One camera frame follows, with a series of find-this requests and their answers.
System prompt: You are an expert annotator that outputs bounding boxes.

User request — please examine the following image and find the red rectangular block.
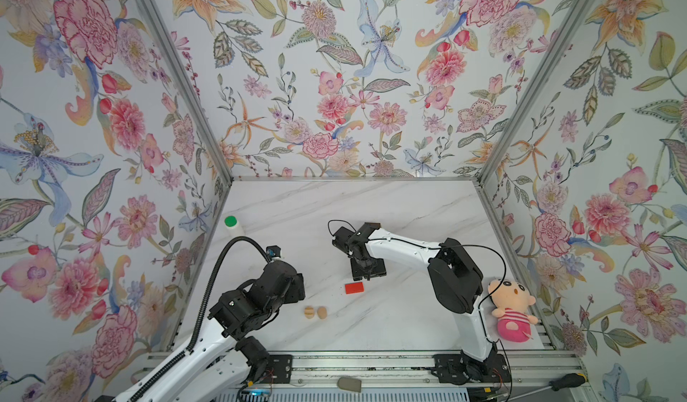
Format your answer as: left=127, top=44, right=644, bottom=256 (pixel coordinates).
left=345, top=281, right=365, bottom=295

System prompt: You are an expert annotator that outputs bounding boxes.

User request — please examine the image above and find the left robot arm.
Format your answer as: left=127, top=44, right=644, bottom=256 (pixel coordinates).
left=98, top=259, right=305, bottom=401

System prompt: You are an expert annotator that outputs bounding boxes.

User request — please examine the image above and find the grey oval tag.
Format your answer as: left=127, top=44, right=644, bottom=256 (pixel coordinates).
left=336, top=376, right=362, bottom=393

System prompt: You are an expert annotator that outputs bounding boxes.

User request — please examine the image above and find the black handled screwdriver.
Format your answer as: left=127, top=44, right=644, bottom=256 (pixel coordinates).
left=507, top=373, right=587, bottom=401

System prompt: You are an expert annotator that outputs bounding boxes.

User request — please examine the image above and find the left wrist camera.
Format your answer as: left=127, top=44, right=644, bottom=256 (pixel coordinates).
left=266, top=246, right=282, bottom=261

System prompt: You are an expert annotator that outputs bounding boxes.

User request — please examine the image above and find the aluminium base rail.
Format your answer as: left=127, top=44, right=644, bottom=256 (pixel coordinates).
left=209, top=350, right=584, bottom=395

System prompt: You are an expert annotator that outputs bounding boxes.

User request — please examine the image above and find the pink plush doll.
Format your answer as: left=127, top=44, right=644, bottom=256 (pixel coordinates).
left=488, top=280, right=539, bottom=343

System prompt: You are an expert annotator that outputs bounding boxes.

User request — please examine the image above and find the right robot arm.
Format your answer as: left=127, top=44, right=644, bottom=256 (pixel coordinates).
left=330, top=223, right=504, bottom=384

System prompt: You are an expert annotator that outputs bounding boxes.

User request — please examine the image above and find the white bottle green cap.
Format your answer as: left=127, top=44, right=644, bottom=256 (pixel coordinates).
left=224, top=215, right=245, bottom=238

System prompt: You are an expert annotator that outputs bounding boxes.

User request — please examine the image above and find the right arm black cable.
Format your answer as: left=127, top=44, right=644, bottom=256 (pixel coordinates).
left=326, top=218, right=513, bottom=398

